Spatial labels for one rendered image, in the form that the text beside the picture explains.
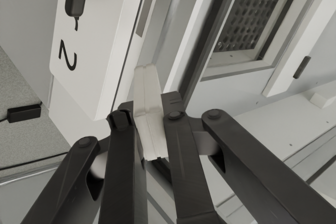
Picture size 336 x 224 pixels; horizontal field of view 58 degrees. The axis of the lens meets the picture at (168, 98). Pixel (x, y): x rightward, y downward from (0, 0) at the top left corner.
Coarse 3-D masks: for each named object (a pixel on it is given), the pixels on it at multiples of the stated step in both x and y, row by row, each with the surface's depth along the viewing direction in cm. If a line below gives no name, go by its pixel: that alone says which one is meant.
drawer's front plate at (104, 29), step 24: (96, 0) 28; (120, 0) 25; (72, 24) 31; (96, 24) 28; (120, 24) 26; (72, 48) 32; (96, 48) 29; (120, 48) 28; (72, 72) 33; (96, 72) 30; (120, 72) 30; (72, 96) 34; (96, 96) 30
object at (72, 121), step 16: (144, 32) 26; (128, 48) 28; (128, 64) 29; (128, 80) 29; (64, 96) 39; (64, 112) 40; (80, 112) 37; (64, 128) 41; (80, 128) 37; (96, 128) 35
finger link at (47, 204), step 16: (80, 144) 14; (96, 144) 14; (64, 160) 13; (80, 160) 13; (64, 176) 12; (80, 176) 12; (48, 192) 12; (64, 192) 11; (80, 192) 12; (96, 192) 14; (32, 208) 11; (48, 208) 11; (64, 208) 11; (80, 208) 12; (96, 208) 13
